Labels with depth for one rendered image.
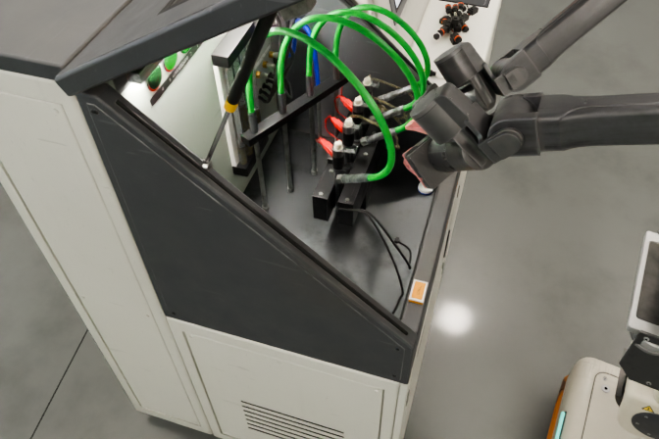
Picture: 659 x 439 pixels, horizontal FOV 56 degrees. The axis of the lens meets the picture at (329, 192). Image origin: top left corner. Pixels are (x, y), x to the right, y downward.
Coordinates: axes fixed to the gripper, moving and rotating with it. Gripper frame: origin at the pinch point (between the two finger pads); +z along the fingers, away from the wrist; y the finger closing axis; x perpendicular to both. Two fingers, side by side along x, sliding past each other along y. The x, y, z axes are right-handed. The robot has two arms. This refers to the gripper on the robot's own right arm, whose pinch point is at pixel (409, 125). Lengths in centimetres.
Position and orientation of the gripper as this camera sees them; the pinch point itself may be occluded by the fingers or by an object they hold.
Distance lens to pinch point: 127.2
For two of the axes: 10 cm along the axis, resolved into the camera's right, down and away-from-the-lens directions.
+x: -5.3, 6.4, -5.6
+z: -5.9, 2.0, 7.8
